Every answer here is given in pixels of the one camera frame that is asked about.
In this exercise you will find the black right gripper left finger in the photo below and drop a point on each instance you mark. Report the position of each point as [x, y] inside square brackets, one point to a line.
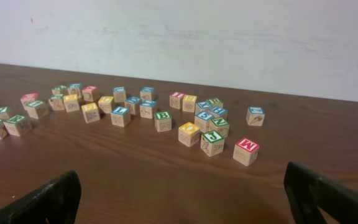
[55, 202]

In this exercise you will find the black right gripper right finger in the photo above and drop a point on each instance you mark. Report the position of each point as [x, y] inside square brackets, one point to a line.
[309, 193]

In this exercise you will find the yellow C block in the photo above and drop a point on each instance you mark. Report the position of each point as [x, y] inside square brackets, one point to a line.
[90, 112]

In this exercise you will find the yellow O block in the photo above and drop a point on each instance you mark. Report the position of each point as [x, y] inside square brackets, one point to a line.
[189, 134]

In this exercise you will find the green B block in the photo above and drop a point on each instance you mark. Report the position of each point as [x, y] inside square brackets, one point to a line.
[163, 121]

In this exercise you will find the red M block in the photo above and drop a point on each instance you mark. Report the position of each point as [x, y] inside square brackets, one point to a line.
[246, 151]

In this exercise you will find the green R block left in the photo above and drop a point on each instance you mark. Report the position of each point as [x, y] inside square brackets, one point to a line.
[18, 125]

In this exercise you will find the green r block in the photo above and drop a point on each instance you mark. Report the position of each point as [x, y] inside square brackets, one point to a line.
[18, 125]
[215, 102]

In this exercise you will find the blue 2 block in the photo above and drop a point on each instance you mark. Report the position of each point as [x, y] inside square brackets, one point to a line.
[255, 116]

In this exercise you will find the green 7 block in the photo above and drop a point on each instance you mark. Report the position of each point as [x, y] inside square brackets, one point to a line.
[37, 109]

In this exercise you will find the green J block left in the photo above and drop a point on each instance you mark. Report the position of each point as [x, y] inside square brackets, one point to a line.
[56, 102]

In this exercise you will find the green j block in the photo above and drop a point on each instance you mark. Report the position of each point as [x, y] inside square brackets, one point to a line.
[56, 102]
[212, 143]

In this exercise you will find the yellow K block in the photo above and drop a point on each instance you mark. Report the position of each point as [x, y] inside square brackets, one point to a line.
[71, 103]

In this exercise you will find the green V block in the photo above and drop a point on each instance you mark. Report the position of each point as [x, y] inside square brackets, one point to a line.
[5, 112]

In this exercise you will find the blue L block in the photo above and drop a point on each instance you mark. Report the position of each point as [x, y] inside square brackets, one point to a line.
[120, 116]

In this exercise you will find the red U block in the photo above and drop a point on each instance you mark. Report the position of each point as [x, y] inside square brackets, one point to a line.
[28, 98]

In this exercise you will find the yellow S block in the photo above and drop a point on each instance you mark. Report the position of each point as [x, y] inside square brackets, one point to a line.
[106, 104]

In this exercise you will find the green N block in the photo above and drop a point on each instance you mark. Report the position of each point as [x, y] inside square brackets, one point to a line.
[220, 125]

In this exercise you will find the green Z block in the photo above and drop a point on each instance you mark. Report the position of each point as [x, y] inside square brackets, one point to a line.
[61, 89]

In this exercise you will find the red A block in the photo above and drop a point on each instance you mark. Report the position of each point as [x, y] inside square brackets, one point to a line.
[90, 93]

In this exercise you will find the blue P block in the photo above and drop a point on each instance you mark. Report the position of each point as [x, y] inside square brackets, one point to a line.
[75, 89]

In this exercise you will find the blue H block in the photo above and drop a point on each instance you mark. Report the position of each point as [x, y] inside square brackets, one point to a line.
[218, 112]

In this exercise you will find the blue Q block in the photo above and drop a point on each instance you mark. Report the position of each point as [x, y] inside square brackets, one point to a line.
[133, 104]

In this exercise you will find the blue U block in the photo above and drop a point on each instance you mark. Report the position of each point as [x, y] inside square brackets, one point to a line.
[119, 94]

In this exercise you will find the blue 5 block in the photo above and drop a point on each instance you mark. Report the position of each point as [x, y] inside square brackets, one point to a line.
[202, 120]

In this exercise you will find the green R block right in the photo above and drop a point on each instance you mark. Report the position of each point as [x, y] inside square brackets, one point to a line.
[215, 102]

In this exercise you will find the blue T block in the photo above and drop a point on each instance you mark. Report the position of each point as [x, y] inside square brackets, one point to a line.
[148, 108]

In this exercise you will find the blue X block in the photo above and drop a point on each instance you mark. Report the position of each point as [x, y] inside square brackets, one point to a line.
[202, 106]

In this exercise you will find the blue D block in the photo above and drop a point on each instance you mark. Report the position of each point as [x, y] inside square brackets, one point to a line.
[147, 93]

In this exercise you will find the plain yellow block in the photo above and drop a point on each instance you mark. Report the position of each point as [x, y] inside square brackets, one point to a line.
[189, 102]

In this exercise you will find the red I block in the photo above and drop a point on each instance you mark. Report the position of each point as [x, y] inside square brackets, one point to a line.
[176, 100]

